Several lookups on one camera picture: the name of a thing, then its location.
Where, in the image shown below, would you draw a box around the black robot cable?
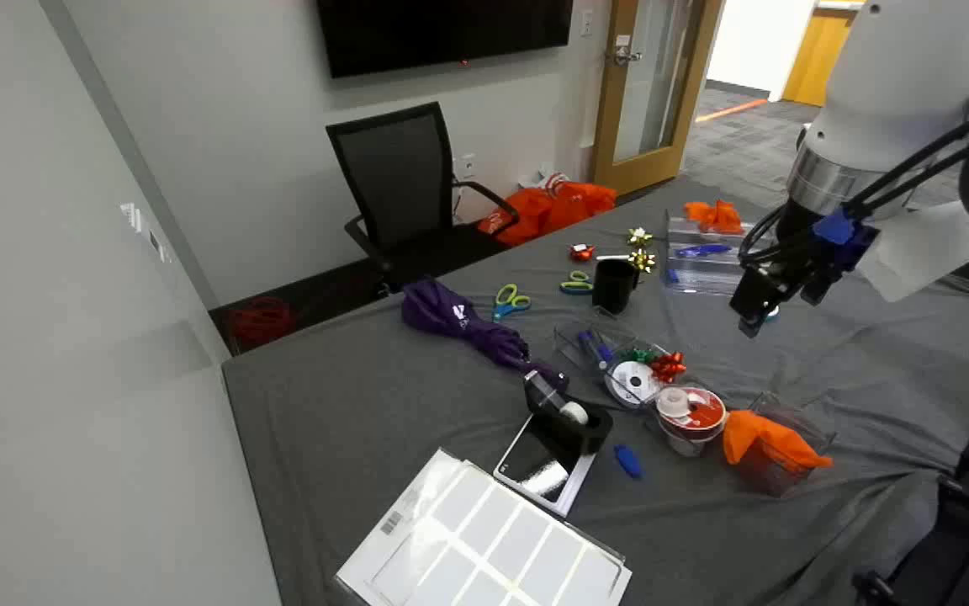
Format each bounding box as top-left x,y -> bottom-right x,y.
736,43 -> 969,272

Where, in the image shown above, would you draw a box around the blue pen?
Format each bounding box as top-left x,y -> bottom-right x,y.
671,238 -> 740,264

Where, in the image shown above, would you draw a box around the purple ribbon bundle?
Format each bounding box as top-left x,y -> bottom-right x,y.
398,275 -> 564,380

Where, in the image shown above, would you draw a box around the small blue clip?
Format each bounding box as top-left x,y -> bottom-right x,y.
612,438 -> 646,484

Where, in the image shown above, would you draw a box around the green blue scissors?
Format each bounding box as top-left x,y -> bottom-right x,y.
491,278 -> 535,322

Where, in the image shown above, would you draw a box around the white wall switch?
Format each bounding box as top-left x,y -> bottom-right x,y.
119,197 -> 172,264

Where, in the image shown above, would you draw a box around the black mesh office chair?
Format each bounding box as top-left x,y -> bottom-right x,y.
323,98 -> 523,295

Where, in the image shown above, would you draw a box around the white ribbon spool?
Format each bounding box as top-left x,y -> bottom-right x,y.
602,359 -> 667,409

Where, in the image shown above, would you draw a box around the small clear plastic container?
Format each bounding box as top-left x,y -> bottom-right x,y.
730,414 -> 839,497

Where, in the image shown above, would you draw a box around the white grid tray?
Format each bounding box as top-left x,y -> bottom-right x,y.
334,447 -> 637,606

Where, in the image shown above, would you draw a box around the wooden door with glass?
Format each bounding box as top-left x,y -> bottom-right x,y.
590,0 -> 726,197

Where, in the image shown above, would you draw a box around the black tape dispenser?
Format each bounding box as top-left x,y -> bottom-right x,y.
518,368 -> 615,457

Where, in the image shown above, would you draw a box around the black tablet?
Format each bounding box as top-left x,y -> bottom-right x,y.
491,414 -> 602,523

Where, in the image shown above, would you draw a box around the clear plastic tray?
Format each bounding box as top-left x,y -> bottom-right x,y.
554,319 -> 681,396

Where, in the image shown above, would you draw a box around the orange tissue paper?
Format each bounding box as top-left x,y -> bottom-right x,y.
719,407 -> 839,475
681,197 -> 747,238

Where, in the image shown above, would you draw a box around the black box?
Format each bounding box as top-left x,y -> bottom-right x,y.
592,251 -> 639,316

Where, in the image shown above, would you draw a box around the yellow door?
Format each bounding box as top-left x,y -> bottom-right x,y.
780,7 -> 858,110

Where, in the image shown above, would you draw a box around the orange bags pile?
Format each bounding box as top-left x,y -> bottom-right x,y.
477,178 -> 620,249

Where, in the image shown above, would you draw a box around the green ribbon loop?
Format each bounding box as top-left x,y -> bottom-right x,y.
554,269 -> 599,300

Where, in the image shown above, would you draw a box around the black wall television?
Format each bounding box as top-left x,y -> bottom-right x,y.
314,0 -> 574,79

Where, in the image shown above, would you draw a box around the blue ribbon bundle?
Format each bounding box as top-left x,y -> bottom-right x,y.
572,326 -> 621,374

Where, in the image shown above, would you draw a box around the red cable coil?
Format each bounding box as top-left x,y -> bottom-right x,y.
227,294 -> 303,354

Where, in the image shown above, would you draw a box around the red ribbon spool cup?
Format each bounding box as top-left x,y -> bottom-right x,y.
651,380 -> 735,457

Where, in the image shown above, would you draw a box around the shiny red bow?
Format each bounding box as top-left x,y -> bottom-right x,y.
651,349 -> 689,388

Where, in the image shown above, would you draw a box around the large clear plastic container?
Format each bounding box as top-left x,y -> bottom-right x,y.
663,211 -> 755,300

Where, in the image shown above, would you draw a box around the grey tablecloth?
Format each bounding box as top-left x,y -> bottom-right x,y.
219,178 -> 969,606

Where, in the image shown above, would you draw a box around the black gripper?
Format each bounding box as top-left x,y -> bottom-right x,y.
726,197 -> 847,339

